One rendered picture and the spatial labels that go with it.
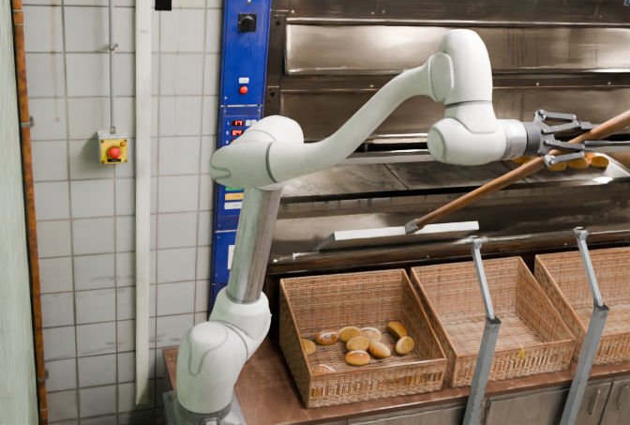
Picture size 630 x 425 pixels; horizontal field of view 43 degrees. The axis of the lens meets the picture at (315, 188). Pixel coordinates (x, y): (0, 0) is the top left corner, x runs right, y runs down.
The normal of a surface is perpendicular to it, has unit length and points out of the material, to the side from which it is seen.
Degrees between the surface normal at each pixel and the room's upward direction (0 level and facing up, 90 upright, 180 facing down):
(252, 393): 0
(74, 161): 90
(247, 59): 90
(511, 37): 70
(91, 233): 90
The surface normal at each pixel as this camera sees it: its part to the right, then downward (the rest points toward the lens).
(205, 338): 0.06, -0.86
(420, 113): 0.33, 0.10
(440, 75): -0.52, 0.04
